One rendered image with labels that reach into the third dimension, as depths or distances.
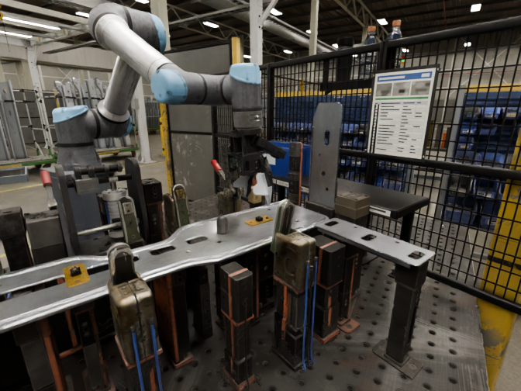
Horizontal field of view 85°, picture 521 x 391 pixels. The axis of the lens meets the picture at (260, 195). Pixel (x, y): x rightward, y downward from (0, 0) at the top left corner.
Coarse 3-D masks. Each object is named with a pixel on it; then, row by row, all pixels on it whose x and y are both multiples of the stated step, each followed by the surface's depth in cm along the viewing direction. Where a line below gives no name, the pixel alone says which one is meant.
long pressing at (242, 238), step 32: (192, 224) 82; (96, 256) 64; (160, 256) 65; (192, 256) 65; (224, 256) 65; (0, 288) 53; (64, 288) 53; (96, 288) 53; (0, 320) 45; (32, 320) 46
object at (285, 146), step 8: (280, 144) 146; (288, 144) 142; (304, 144) 135; (288, 152) 123; (304, 152) 125; (272, 160) 130; (280, 160) 127; (288, 160) 124; (304, 160) 127; (272, 168) 131; (280, 168) 128; (288, 168) 125; (304, 168) 128
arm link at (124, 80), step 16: (128, 16) 83; (144, 16) 87; (144, 32) 88; (160, 32) 92; (160, 48) 95; (128, 64) 96; (112, 80) 102; (128, 80) 100; (112, 96) 105; (128, 96) 106; (96, 112) 110; (112, 112) 110; (128, 112) 116; (112, 128) 114; (128, 128) 119
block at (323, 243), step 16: (320, 240) 77; (320, 256) 73; (336, 256) 72; (320, 272) 74; (336, 272) 74; (320, 288) 77; (336, 288) 78; (304, 304) 82; (320, 304) 77; (336, 304) 79; (320, 320) 78; (336, 320) 81; (320, 336) 79; (336, 336) 81
